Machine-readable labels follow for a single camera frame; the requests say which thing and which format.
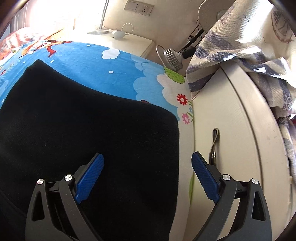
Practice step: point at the striped nautical cloth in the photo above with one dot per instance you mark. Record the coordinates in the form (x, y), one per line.
(253, 34)

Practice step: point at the white bedside table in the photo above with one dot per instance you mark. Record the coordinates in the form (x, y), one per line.
(132, 44)

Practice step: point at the silver ribbed spotlight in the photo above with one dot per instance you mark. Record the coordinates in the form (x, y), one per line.
(174, 60)

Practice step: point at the black pants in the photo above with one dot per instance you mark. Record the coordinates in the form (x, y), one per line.
(52, 125)

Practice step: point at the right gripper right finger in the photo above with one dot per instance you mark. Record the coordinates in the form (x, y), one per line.
(240, 209)

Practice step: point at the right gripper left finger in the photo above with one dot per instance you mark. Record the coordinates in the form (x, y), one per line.
(54, 211)

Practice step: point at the blue cartoon bed sheet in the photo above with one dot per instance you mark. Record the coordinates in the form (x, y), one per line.
(123, 75)

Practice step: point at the wall switch and socket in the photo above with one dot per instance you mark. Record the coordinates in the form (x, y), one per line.
(139, 7)

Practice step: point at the desk lamp with base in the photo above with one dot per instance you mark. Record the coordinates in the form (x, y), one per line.
(101, 30)

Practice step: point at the white cabinet with handle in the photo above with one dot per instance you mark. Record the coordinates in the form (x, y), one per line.
(232, 116)

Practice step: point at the pink floral bedspread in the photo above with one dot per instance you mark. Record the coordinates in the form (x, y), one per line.
(18, 38)

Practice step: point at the round silver lamp head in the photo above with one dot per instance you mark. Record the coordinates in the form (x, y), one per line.
(210, 11)

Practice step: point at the white charger with cable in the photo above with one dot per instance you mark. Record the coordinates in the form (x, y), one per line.
(119, 34)

